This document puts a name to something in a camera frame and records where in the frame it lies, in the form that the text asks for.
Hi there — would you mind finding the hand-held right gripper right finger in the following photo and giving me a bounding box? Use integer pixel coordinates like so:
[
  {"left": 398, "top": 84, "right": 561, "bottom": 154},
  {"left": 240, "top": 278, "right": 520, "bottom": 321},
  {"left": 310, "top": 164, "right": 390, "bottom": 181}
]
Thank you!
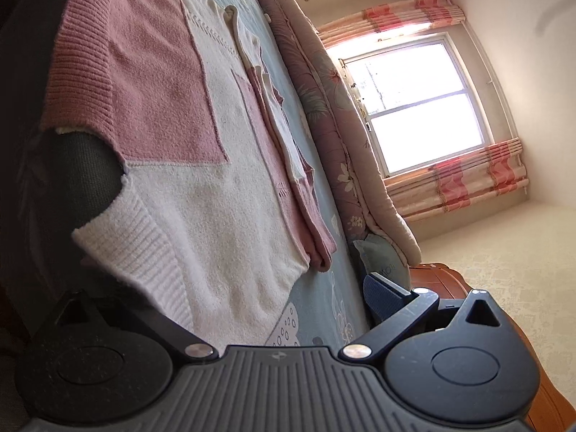
[{"left": 337, "top": 271, "right": 505, "bottom": 364}]

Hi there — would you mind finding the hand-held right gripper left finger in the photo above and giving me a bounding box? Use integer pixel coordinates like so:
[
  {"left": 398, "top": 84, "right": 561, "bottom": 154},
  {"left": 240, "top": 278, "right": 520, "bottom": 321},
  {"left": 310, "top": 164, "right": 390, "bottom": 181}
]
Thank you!
[{"left": 51, "top": 289, "right": 219, "bottom": 363}]

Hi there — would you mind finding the pink and cream knit sweater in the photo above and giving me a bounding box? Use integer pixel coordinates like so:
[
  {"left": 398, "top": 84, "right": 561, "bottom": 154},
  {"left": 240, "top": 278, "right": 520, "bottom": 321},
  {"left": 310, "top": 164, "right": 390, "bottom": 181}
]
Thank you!
[{"left": 40, "top": 0, "right": 338, "bottom": 347}]

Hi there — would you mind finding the blue-green pillow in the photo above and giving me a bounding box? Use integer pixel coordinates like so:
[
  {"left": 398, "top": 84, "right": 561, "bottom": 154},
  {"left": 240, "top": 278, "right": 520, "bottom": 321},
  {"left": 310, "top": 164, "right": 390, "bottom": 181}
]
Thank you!
[{"left": 352, "top": 233, "right": 412, "bottom": 289}]

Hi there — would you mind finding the blue floral bed sheet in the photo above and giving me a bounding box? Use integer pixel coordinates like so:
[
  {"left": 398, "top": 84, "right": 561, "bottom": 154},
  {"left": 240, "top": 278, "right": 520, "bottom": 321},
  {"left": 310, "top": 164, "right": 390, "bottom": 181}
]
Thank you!
[{"left": 0, "top": 0, "right": 374, "bottom": 419}]

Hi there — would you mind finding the wooden bed headboard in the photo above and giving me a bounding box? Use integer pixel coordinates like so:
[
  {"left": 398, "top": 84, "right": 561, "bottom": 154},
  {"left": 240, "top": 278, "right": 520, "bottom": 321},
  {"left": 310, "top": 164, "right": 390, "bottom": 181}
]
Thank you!
[{"left": 407, "top": 261, "right": 576, "bottom": 432}]

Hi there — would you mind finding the pink patterned curtain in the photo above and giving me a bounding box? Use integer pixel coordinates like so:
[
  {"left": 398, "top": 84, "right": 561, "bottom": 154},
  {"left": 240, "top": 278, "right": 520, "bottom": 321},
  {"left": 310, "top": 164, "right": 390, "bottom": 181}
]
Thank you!
[
  {"left": 384, "top": 139, "right": 528, "bottom": 222},
  {"left": 315, "top": 0, "right": 465, "bottom": 50}
]

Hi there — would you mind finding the window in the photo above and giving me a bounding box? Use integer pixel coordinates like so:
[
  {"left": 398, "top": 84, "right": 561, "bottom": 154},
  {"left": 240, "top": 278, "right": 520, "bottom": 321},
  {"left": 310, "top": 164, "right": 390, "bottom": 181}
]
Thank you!
[{"left": 339, "top": 31, "right": 489, "bottom": 178}]

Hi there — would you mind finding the folded pink floral quilt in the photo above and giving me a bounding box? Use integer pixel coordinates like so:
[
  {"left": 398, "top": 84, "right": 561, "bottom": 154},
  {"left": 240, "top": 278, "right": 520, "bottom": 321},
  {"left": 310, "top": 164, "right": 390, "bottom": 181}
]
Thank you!
[{"left": 238, "top": 0, "right": 421, "bottom": 266}]

